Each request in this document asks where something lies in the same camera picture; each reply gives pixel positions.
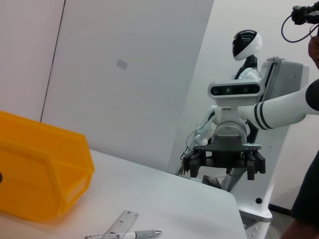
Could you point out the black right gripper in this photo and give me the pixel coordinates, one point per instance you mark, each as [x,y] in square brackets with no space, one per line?
[228,152]

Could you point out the clear plastic ruler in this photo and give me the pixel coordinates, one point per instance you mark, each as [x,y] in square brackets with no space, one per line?
[123,221]

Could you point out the person forearm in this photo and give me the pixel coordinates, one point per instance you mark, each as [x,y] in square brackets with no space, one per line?
[314,52]

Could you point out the white grey ballpoint pen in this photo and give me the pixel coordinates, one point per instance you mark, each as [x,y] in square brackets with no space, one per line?
[144,233]

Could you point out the dark grey block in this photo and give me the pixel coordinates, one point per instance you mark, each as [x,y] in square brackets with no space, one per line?
[211,181]

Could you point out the person in black shorts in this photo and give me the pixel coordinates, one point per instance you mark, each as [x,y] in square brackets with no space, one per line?
[307,189]

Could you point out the black handheld device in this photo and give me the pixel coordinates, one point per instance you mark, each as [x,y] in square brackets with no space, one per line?
[304,13]

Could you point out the yellow plastic storage bin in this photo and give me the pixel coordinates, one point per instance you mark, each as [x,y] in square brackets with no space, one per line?
[37,161]

